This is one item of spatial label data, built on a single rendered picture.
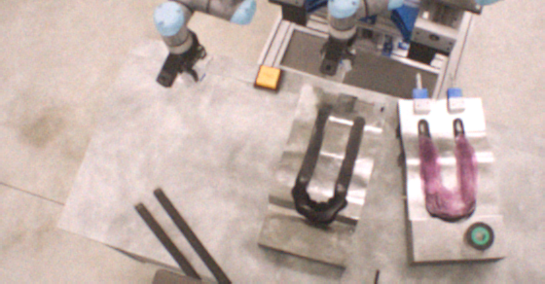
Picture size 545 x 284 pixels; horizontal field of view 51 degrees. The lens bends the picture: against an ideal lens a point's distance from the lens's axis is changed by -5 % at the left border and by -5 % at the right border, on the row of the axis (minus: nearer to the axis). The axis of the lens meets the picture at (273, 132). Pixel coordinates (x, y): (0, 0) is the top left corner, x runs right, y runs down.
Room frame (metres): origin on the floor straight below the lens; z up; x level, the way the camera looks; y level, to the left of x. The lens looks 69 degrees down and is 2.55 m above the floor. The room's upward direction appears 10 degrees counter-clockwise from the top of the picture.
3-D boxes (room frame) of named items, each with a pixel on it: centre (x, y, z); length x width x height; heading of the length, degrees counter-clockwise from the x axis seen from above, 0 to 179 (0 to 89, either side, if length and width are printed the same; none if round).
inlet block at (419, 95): (0.68, -0.46, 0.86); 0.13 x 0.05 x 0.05; 171
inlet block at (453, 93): (0.66, -0.57, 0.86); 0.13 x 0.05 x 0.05; 171
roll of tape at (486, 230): (0.20, -0.50, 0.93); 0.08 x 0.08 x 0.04
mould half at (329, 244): (0.48, -0.12, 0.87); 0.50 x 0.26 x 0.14; 154
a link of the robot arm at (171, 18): (0.84, 0.21, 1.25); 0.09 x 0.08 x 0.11; 147
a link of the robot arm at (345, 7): (0.79, -0.23, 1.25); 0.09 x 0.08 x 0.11; 98
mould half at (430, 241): (0.40, -0.48, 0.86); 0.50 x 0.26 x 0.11; 171
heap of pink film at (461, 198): (0.41, -0.48, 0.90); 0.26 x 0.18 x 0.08; 171
